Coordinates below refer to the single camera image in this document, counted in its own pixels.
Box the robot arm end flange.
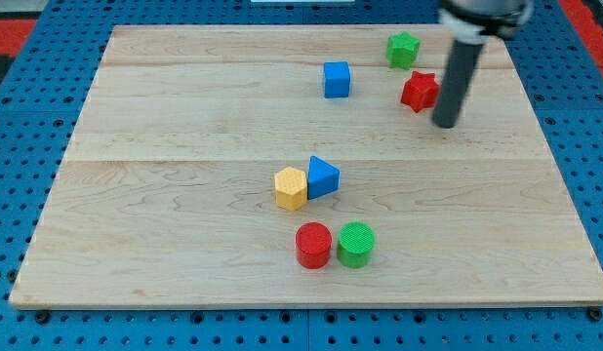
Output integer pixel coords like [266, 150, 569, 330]
[438, 0, 534, 45]

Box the green cylinder block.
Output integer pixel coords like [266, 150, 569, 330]
[337, 221, 375, 268]

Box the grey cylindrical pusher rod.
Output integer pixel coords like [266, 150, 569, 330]
[432, 39, 484, 129]

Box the green star block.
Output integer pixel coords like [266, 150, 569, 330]
[385, 31, 421, 70]

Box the red cylinder block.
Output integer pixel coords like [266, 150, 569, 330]
[295, 222, 332, 269]

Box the blue cube block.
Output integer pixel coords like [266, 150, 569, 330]
[323, 61, 351, 98]

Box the red star block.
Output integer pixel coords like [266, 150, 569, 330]
[400, 71, 440, 112]

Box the blue triangle block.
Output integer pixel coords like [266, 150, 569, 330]
[307, 156, 341, 200]

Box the wooden board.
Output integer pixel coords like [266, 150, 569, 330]
[10, 25, 603, 310]

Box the yellow hexagon block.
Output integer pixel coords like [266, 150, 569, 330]
[274, 167, 307, 211]

